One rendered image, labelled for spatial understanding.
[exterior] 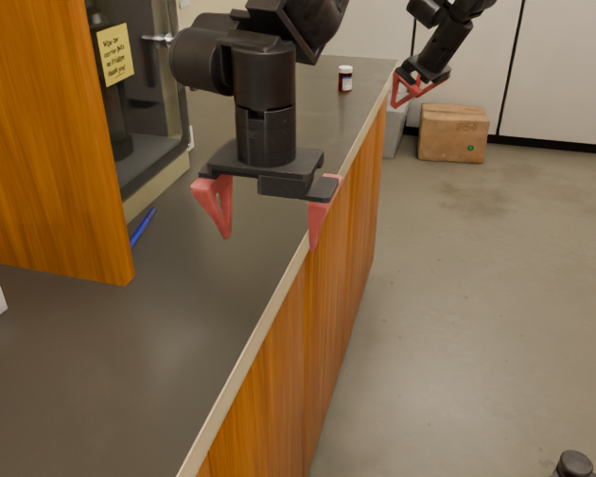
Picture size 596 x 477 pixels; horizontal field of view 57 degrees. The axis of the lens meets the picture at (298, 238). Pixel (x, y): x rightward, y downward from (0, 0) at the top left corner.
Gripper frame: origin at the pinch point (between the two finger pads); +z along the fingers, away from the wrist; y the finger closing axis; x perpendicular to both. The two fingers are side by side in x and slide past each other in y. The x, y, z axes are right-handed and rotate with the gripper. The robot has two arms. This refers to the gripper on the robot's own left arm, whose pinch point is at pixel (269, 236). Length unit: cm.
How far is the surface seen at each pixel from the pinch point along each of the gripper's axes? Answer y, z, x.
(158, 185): 32.7, 13.8, -33.8
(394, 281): -5, 109, -151
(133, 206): 32.8, 13.7, -25.1
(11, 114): 35.3, -8.2, -6.7
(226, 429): 6.2, 29.8, 2.1
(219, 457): 6.2, 31.9, 5.0
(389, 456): -14, 110, -62
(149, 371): 12.8, 16.1, 7.2
